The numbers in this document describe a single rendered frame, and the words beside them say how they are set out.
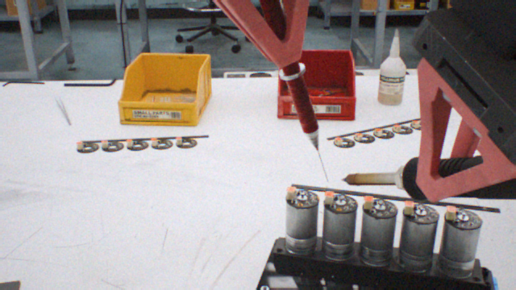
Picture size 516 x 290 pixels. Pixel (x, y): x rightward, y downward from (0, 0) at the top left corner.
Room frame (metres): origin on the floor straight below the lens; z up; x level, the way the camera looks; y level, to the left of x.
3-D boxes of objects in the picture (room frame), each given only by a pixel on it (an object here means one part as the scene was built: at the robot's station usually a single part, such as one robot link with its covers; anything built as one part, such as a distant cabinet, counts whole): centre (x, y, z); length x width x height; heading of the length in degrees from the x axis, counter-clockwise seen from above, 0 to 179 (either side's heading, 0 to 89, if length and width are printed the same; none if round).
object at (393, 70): (0.71, -0.18, 0.80); 0.03 x 0.03 x 0.10
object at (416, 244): (0.33, -0.11, 0.79); 0.02 x 0.02 x 0.05
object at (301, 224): (0.35, -0.03, 0.79); 0.02 x 0.02 x 0.05
